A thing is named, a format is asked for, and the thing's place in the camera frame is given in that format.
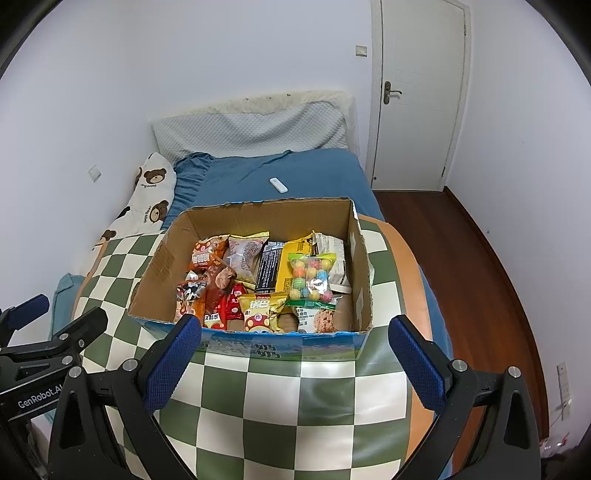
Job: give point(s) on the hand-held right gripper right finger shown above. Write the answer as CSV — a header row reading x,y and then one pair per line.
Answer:
x,y
415,364

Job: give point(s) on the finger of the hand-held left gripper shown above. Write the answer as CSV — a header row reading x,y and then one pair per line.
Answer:
x,y
78,325
30,307

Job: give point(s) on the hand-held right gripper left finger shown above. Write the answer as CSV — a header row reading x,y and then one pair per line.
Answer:
x,y
173,364

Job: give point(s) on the cow print snack packet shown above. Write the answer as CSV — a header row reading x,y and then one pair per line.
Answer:
x,y
189,291

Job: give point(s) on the red snack packet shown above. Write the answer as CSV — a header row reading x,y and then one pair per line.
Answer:
x,y
233,307

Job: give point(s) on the brown cookie snack packet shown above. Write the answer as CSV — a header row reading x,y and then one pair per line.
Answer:
x,y
220,279

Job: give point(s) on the yellow mushroom print snack packet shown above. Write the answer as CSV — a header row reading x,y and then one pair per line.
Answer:
x,y
261,314

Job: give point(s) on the brown cardboard box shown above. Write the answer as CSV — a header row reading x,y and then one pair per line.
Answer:
x,y
171,258

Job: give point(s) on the clear bag of candy balls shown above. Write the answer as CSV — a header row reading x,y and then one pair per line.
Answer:
x,y
311,279

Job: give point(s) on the green white checkered blanket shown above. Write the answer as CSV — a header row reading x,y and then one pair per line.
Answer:
x,y
277,401

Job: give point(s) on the orange mushroom print snack packet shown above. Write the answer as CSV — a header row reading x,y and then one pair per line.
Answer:
x,y
205,251

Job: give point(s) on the clear yellow-edged snack packet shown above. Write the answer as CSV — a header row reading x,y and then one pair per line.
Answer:
x,y
247,256

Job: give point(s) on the black snack packet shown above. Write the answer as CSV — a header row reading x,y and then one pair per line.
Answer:
x,y
270,270

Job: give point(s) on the bear print pillow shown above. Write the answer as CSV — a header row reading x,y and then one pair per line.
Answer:
x,y
147,194

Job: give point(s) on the white remote control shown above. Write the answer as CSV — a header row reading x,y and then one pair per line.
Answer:
x,y
278,185

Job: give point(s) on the grey white pillow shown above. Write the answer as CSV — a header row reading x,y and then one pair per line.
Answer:
x,y
249,129

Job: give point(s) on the white door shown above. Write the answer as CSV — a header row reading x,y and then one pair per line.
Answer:
x,y
415,115

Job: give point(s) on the cream fluffy blanket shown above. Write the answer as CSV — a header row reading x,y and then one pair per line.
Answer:
x,y
277,99

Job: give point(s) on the white wall socket with plug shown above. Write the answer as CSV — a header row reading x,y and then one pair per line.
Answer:
x,y
563,376

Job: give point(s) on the white light switch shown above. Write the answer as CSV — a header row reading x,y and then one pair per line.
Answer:
x,y
360,50

